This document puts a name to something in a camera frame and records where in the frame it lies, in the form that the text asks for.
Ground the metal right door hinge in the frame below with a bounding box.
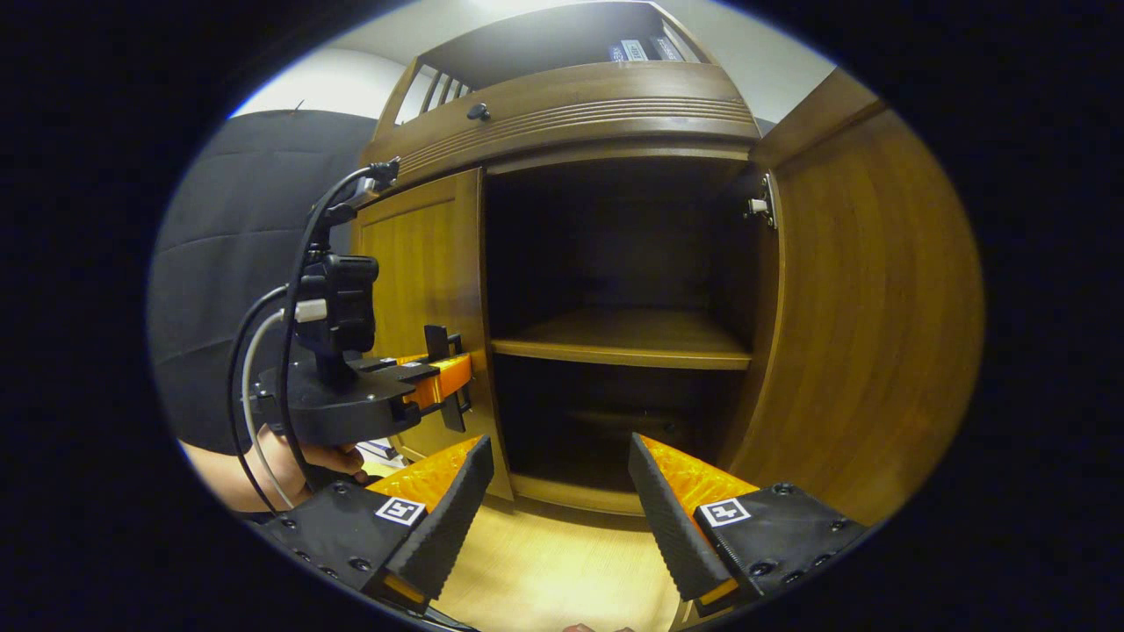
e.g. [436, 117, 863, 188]
[746, 173, 780, 231]

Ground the grey cable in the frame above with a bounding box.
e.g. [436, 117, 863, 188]
[241, 300, 328, 512]

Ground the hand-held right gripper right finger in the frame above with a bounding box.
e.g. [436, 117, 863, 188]
[628, 432, 870, 620]

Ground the black door handle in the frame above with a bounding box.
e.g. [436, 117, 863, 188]
[424, 324, 468, 434]

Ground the wooden double-door shoe cabinet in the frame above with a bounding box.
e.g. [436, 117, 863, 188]
[351, 0, 782, 519]

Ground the wooden cabinet door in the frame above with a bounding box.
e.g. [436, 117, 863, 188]
[718, 68, 986, 528]
[351, 167, 515, 503]

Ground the wooden inner cabinet shelf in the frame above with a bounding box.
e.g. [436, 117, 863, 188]
[490, 307, 754, 371]

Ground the black cable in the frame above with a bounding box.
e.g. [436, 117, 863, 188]
[227, 285, 291, 514]
[279, 162, 400, 492]

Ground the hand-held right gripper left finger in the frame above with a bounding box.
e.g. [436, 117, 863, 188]
[263, 434, 494, 615]

